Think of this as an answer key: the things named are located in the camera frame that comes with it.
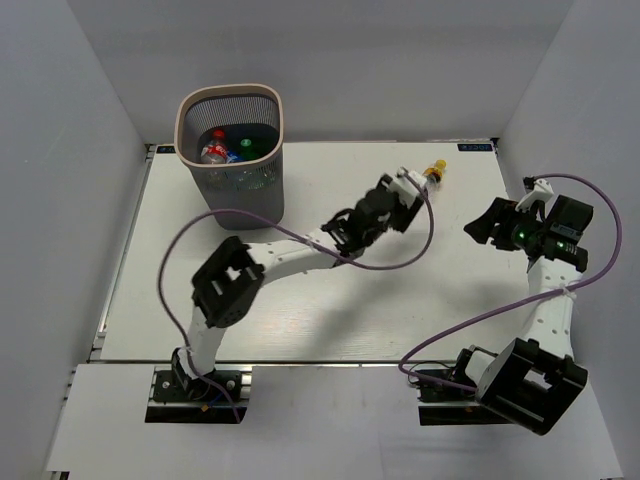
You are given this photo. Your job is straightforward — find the small bottle yellow cap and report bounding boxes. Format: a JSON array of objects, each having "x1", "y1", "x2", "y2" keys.
[{"x1": 422, "y1": 159, "x2": 447, "y2": 195}]

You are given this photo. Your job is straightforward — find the green plastic bottle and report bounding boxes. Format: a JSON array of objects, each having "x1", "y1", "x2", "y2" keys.
[{"x1": 239, "y1": 138, "x2": 272, "y2": 161}]

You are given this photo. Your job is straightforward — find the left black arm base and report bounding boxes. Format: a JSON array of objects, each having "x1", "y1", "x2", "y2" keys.
[{"x1": 145, "y1": 364, "x2": 252, "y2": 425}]

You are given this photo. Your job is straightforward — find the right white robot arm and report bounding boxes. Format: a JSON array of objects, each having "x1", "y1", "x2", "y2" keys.
[{"x1": 451, "y1": 194, "x2": 593, "y2": 435}]

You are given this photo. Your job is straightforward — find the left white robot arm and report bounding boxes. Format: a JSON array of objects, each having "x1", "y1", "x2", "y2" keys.
[{"x1": 172, "y1": 169, "x2": 428, "y2": 399}]

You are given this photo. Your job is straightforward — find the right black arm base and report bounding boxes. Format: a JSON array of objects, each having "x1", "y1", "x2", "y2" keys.
[{"x1": 407, "y1": 375, "x2": 509, "y2": 427}]

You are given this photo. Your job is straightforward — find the grey mesh waste bin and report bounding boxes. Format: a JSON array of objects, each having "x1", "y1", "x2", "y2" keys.
[{"x1": 174, "y1": 83, "x2": 284, "y2": 230}]

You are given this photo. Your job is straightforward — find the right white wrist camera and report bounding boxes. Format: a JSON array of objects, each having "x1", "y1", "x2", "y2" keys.
[{"x1": 515, "y1": 176, "x2": 554, "y2": 214}]

